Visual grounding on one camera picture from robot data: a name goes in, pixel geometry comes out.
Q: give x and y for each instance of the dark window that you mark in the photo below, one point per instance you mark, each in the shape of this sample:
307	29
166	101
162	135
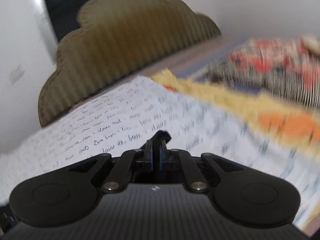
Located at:
67	2

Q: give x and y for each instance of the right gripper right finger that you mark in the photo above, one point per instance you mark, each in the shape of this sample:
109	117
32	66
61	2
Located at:
194	180

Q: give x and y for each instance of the black pants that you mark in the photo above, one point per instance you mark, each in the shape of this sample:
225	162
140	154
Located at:
155	150

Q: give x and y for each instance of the white script-print bed sheet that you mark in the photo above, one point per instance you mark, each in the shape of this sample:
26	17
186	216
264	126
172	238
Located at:
126	117

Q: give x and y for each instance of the white double wall socket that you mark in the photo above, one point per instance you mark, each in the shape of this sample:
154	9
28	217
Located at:
16	74

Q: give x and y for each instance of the yellow orange cloth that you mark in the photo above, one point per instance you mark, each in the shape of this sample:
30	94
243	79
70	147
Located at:
284	123

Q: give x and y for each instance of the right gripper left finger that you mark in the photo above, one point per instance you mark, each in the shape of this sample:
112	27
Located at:
121	173

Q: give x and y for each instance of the floral patterned blanket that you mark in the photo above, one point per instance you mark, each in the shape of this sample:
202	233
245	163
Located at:
287	68

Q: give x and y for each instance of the olive upholstered headboard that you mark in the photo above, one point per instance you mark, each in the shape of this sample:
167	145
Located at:
115	39

